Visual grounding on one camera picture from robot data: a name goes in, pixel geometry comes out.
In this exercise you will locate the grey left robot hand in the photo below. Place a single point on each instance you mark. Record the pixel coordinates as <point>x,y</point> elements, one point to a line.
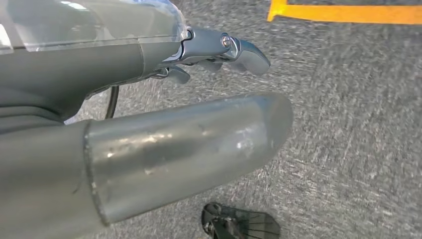
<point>165,148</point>

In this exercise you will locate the black robot foot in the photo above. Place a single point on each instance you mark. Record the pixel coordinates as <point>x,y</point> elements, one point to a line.
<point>250,221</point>

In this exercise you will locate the thick yellow floor tape mark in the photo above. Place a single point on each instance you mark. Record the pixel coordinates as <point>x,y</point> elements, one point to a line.
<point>346,14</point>

